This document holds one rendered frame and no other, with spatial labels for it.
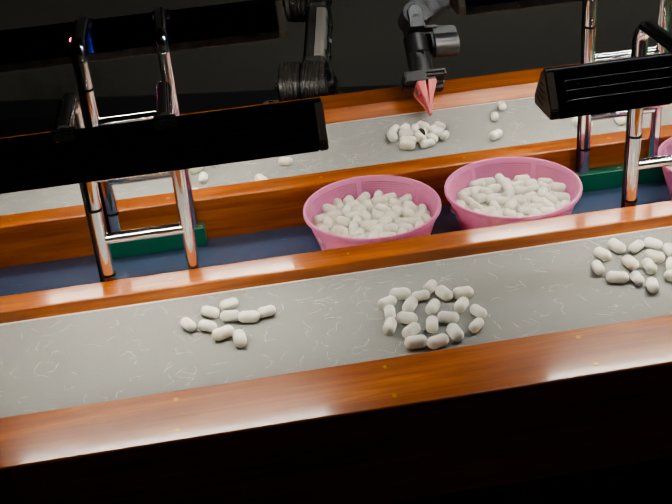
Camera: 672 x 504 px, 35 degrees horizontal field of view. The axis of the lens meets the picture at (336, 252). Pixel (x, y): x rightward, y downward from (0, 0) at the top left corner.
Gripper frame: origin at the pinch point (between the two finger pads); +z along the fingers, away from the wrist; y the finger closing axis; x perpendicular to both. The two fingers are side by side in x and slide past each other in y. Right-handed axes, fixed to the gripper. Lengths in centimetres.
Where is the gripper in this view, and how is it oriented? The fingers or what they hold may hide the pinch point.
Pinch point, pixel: (429, 111)
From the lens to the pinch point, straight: 247.1
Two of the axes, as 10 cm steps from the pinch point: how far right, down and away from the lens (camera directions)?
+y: 9.9, -1.3, 1.0
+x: -0.5, 3.4, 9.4
